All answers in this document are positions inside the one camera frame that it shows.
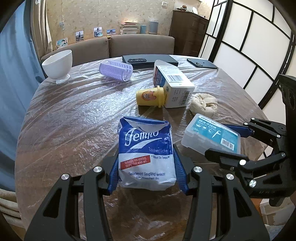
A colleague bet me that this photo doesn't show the dental floss plastic box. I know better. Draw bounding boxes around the dental floss plastic box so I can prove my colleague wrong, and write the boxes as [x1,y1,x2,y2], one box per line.
[181,114,241,154]

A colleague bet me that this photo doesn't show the beige paper wad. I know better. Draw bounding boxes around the beige paper wad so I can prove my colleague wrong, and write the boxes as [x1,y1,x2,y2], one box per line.
[189,93,218,118]

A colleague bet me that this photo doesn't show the yellow cartoon paper cup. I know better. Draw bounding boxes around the yellow cartoon paper cup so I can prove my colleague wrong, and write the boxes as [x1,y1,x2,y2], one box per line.
[136,85,165,108]

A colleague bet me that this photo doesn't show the blue white tissue pack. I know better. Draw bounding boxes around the blue white tissue pack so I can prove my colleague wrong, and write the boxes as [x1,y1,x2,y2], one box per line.
[117,116,177,191]

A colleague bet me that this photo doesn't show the black smartphone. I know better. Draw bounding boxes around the black smartphone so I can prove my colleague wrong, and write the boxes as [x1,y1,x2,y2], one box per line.
[187,58,218,69]

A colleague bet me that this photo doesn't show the white blue carton box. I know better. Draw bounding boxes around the white blue carton box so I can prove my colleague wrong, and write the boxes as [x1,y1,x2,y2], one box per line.
[153,60,195,108]

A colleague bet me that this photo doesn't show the shoji screen divider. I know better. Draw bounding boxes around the shoji screen divider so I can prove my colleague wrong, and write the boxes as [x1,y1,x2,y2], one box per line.
[198,1,295,125]

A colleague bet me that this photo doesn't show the dark wooden cabinet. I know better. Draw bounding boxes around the dark wooden cabinet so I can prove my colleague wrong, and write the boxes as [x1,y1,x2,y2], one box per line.
[169,10,209,57]

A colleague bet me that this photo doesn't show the black rectangular case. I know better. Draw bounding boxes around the black rectangular case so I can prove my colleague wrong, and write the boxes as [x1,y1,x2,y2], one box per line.
[122,54,179,69]

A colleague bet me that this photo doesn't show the large grey cylinder speaker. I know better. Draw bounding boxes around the large grey cylinder speaker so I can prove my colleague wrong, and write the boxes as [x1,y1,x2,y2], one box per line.
[149,21,159,35]

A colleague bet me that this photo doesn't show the purple plastic hair roller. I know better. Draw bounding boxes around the purple plastic hair roller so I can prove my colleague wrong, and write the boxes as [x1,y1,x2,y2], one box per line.
[99,60,133,82]

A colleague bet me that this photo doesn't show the small blue-grey cylinder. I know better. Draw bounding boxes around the small blue-grey cylinder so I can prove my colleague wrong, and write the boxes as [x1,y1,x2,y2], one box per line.
[140,25,147,34]

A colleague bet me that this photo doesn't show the blue curtain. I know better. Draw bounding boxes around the blue curtain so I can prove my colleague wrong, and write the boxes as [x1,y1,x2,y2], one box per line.
[1,1,45,191]

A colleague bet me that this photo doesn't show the white footed bowl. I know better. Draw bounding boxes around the white footed bowl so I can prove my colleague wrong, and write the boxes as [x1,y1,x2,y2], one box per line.
[42,50,73,84]

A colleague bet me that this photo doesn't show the stack of books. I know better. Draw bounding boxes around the stack of books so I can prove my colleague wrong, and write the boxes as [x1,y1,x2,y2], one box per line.
[120,22,140,35]

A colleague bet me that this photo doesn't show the photo card on wall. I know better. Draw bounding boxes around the photo card on wall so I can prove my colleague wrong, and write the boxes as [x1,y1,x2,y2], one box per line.
[56,38,68,49]
[93,27,103,38]
[75,30,84,42]
[106,29,116,36]

